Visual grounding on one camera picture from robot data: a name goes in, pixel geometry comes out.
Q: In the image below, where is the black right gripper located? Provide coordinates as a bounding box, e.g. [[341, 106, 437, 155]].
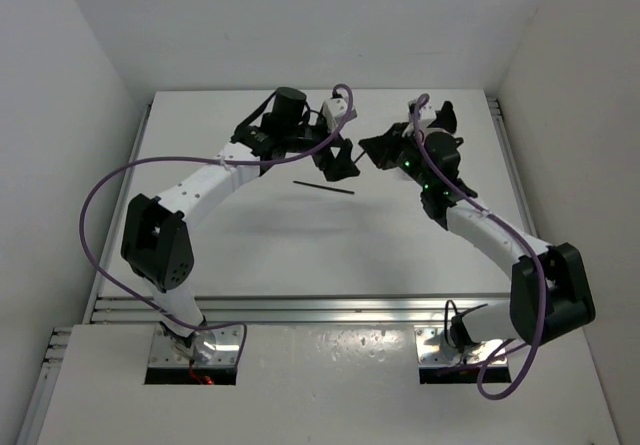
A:
[[361, 122, 434, 190]]

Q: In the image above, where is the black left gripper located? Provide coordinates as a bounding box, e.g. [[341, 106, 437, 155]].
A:
[[282, 112, 358, 180]]

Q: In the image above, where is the thin black makeup brush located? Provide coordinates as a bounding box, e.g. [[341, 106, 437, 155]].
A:
[[292, 180, 355, 195]]

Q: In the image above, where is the black fan makeup brush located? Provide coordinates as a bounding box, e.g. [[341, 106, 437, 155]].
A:
[[432, 100, 458, 135]]

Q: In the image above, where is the thin black eyeliner pencil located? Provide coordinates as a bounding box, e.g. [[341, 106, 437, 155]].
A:
[[353, 151, 366, 164]]

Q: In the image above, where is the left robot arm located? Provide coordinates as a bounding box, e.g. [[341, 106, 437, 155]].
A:
[[121, 85, 360, 350]]

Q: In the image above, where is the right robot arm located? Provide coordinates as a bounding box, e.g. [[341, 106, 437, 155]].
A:
[[359, 123, 596, 352]]

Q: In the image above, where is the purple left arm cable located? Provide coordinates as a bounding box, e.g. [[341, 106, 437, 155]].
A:
[[79, 83, 355, 361]]

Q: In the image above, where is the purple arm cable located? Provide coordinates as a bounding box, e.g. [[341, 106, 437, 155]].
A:
[[407, 93, 545, 400], [79, 83, 355, 361]]

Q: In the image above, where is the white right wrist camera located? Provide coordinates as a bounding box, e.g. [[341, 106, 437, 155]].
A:
[[408, 99, 437, 132]]

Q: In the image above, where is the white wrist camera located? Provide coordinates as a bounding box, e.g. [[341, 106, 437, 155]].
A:
[[320, 97, 357, 129], [408, 99, 437, 132]]

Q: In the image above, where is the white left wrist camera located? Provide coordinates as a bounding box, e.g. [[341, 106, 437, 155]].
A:
[[320, 97, 357, 129]]

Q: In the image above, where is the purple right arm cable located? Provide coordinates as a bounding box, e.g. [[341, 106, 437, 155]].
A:
[[407, 93, 545, 400]]

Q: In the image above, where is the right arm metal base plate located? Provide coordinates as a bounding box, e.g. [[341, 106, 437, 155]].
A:
[[414, 325, 502, 369]]

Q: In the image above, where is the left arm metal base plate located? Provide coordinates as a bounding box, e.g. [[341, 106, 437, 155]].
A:
[[148, 324, 245, 369]]

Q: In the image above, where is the aluminium front table rail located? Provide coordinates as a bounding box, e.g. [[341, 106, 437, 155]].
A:
[[48, 292, 559, 325]]

